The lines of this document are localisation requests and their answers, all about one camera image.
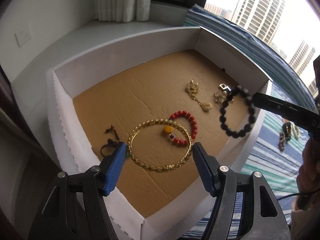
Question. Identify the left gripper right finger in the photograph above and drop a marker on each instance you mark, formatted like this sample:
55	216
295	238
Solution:
261	216

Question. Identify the red bead bracelet amber bead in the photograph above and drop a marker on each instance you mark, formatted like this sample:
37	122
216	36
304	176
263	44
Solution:
189	123

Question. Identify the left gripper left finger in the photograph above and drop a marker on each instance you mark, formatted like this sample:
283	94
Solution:
57	217

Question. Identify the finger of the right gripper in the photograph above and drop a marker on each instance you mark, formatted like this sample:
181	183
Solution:
299	115

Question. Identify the brown cord jade pendant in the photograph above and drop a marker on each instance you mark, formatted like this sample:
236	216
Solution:
111	143

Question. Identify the white wall socket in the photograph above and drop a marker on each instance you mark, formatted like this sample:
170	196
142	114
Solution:
23	36

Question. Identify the gold bangle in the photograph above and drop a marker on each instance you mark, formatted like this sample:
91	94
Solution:
151	150

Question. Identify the striped blue green bedsheet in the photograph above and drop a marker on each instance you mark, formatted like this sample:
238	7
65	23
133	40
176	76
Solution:
285	155

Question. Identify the right hand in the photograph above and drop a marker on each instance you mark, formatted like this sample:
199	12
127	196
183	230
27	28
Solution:
308	175

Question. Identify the white curtain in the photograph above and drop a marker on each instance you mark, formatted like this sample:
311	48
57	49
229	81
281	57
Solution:
122	10

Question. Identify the pale green jade bangle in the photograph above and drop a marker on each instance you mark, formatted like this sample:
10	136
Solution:
296	131

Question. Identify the white cardboard box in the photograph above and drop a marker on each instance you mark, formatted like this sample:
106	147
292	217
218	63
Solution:
135	83

